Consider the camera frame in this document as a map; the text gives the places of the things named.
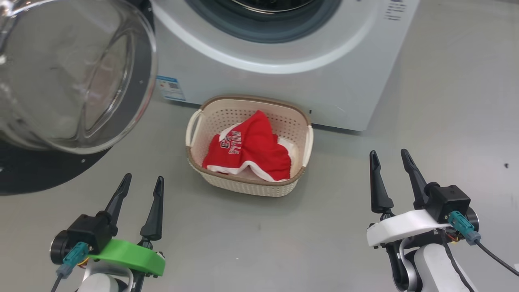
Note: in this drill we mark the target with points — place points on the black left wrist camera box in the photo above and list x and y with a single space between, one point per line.
89 231

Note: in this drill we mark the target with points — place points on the grey washing machine door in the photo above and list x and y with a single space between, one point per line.
40 174

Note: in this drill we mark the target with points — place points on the cream basket with brown rim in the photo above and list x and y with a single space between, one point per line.
243 188

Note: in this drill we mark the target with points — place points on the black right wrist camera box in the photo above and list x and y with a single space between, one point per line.
448 200

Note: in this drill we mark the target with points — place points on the red printed basketball jersey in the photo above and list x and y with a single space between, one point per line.
259 150

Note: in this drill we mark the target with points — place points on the red shorts with white trim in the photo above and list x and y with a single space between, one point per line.
292 152

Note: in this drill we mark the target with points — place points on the white front-load washing machine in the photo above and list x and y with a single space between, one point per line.
324 81

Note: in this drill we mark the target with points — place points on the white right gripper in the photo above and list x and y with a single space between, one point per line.
401 227

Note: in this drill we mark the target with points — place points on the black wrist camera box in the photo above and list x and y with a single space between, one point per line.
448 200
89 231

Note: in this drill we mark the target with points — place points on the blue energy label sticker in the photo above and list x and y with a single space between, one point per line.
170 87

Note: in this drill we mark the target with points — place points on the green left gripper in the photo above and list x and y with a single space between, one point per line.
134 255

